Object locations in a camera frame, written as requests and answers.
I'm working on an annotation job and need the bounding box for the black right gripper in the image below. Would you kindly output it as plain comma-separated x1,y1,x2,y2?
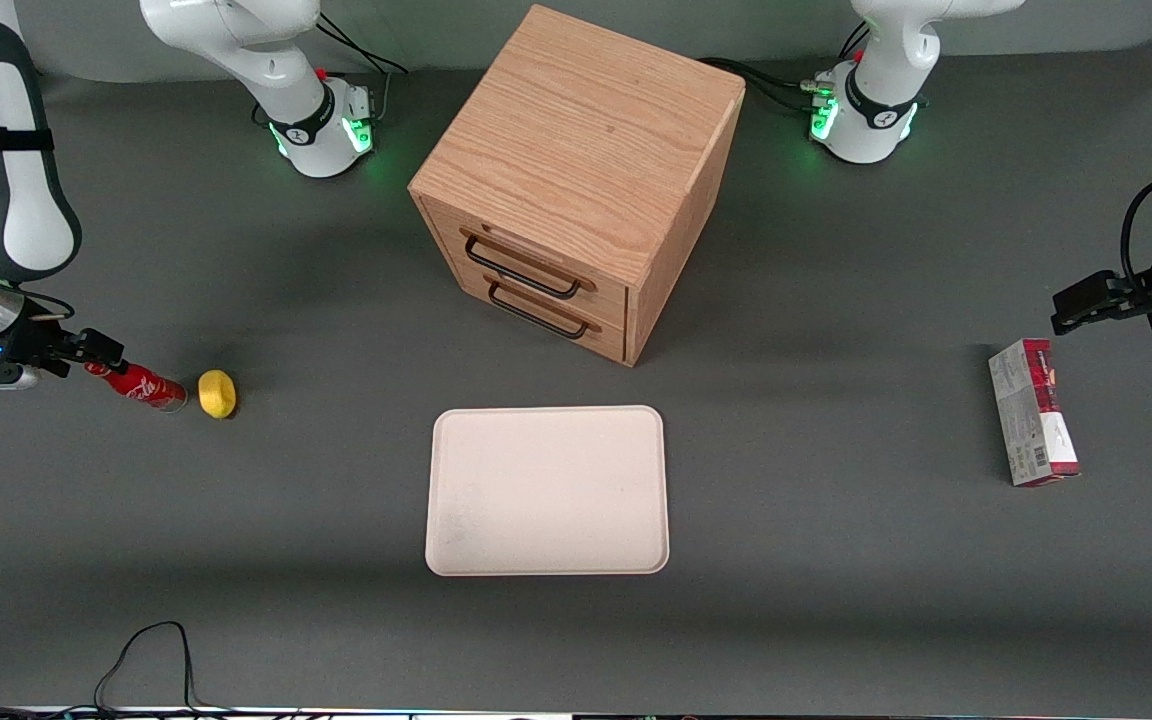
0,318,127,379

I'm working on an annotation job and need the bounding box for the red soda can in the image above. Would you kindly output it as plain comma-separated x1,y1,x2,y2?
86,360,189,414

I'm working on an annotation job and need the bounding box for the beige rectangular tray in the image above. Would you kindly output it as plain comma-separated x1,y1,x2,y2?
425,405,671,577

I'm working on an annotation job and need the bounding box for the yellow lemon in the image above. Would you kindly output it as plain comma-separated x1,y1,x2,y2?
198,370,237,419

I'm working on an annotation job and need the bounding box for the grey and red carton box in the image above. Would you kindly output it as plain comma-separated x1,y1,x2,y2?
988,338,1082,488

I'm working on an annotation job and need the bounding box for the wooden drawer cabinet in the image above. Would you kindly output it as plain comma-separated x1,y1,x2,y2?
408,4,747,368

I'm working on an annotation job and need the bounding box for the black cable loop on table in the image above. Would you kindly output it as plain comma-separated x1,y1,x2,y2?
0,621,237,717

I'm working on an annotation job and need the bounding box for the black right arm base cable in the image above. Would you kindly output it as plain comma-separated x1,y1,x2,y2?
316,10,409,77

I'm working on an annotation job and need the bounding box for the black arm base cable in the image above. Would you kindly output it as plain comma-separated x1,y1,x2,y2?
701,20,872,113
316,10,409,77

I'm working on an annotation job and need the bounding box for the black left arm base cable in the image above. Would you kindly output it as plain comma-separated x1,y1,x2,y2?
701,20,872,113

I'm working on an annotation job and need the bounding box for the long black drawer handle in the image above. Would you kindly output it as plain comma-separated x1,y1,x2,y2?
463,232,583,300

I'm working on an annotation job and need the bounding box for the short black drawer handle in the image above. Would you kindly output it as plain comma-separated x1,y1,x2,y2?
488,282,590,340

